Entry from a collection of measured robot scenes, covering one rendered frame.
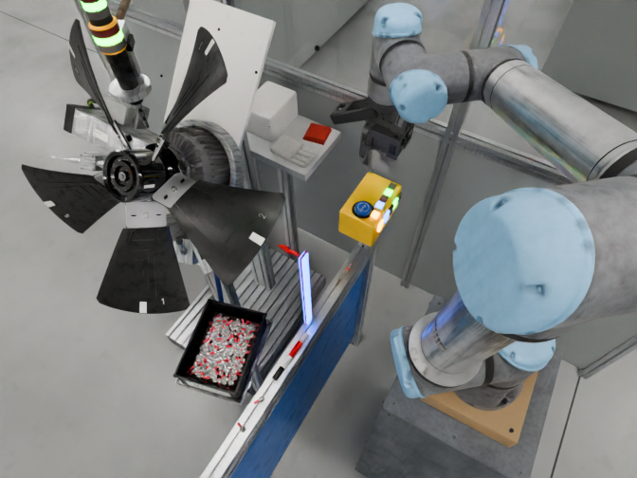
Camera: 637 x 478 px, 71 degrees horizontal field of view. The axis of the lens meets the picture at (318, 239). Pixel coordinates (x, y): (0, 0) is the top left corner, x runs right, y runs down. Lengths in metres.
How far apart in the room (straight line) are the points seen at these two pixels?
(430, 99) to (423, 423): 0.63
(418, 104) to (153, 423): 1.76
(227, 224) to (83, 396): 1.45
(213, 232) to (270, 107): 0.69
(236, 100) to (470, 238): 0.91
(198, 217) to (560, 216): 0.77
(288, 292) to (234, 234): 1.19
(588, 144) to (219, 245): 0.69
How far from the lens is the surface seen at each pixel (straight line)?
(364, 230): 1.12
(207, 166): 1.15
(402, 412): 0.99
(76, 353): 2.36
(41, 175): 1.31
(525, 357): 0.78
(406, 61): 0.71
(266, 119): 1.52
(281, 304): 2.09
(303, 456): 1.97
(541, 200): 0.38
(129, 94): 0.86
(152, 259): 1.16
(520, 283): 0.36
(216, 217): 0.98
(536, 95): 0.63
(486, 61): 0.74
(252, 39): 1.21
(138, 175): 1.04
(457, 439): 1.00
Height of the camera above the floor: 1.95
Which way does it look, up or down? 56 degrees down
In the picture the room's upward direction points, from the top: 1 degrees counter-clockwise
